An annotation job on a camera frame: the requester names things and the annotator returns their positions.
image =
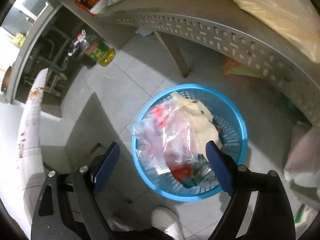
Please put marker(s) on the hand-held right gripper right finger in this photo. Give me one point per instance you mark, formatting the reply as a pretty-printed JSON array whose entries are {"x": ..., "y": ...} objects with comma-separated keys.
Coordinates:
[{"x": 220, "y": 165}]

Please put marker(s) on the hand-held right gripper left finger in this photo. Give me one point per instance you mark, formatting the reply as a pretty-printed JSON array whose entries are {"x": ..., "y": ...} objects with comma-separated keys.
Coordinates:
[{"x": 105, "y": 165}]

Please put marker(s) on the blue plastic basket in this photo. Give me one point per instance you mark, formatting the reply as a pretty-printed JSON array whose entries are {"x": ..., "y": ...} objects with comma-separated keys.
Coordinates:
[{"x": 230, "y": 130}]

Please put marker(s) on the red snack bag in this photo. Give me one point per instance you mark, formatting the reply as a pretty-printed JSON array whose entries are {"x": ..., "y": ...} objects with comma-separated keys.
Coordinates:
[{"x": 181, "y": 171}]

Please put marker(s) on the beige cloth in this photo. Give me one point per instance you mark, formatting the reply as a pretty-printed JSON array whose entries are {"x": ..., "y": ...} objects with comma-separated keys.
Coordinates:
[{"x": 200, "y": 125}]

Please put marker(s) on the clear red-printed plastic bag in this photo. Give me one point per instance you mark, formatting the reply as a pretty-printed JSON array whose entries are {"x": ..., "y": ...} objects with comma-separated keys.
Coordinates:
[{"x": 162, "y": 140}]

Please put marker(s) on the white shoe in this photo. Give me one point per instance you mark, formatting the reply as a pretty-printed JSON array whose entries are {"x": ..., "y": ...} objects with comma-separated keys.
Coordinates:
[{"x": 165, "y": 221}]

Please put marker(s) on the floral tablecloth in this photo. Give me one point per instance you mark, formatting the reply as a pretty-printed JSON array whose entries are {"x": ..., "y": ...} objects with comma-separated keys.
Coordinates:
[{"x": 31, "y": 135}]

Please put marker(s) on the green and red bag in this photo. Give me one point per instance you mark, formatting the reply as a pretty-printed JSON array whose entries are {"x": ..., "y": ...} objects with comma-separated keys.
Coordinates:
[{"x": 237, "y": 70}]

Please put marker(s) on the white green printed sack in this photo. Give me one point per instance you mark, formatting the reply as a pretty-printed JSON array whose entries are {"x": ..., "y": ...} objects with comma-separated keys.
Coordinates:
[{"x": 303, "y": 217}]

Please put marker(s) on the cooking oil bottle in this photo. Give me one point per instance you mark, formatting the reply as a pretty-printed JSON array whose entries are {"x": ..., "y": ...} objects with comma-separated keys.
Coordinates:
[{"x": 100, "y": 52}]

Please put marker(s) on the dark ceramic jar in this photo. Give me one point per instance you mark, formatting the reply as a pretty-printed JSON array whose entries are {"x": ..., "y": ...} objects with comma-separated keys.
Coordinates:
[{"x": 72, "y": 52}]

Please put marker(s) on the copper basin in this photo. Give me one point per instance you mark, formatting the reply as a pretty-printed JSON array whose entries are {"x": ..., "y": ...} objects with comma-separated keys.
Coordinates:
[{"x": 6, "y": 78}]

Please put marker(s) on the white rag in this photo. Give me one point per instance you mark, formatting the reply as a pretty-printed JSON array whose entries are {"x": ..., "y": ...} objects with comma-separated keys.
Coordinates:
[{"x": 143, "y": 32}]

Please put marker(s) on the perforated metal shelf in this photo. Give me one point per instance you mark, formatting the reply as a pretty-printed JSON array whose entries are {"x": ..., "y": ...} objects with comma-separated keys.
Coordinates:
[{"x": 200, "y": 17}]

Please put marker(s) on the yellow dish soap bottle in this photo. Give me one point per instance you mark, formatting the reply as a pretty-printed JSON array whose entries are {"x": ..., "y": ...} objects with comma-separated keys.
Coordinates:
[{"x": 20, "y": 38}]

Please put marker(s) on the yellowish plastic bag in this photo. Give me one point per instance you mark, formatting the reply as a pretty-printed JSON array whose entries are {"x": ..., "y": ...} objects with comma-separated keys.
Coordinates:
[{"x": 275, "y": 12}]

